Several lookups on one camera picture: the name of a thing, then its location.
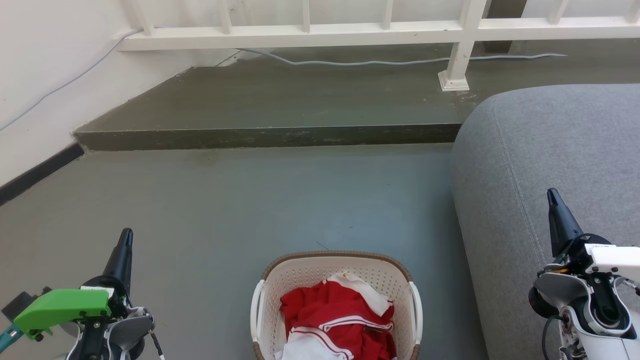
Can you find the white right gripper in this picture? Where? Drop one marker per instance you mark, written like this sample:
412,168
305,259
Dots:
612,260

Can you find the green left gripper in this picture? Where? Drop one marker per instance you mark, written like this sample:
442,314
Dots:
62,306

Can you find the cream perforated laundry basket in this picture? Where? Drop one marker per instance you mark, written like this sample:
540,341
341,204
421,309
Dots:
305,272

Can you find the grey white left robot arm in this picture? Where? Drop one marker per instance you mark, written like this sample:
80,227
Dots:
122,332

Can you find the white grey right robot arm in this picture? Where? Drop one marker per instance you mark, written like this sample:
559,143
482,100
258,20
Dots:
565,295

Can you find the grey fabric sofa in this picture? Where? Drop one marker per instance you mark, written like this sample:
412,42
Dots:
540,150

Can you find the black baseboard strip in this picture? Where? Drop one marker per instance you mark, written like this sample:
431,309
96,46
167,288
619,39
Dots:
40,172

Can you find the red and white garment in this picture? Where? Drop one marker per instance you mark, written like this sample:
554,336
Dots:
325,307

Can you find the white wooden railing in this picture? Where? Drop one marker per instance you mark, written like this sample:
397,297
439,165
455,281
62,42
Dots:
300,36

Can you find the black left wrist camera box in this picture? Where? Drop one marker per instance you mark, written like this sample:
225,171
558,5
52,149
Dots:
17,302

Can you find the teal left wrist bracket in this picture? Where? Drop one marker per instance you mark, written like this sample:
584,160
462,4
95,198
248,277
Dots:
6,337

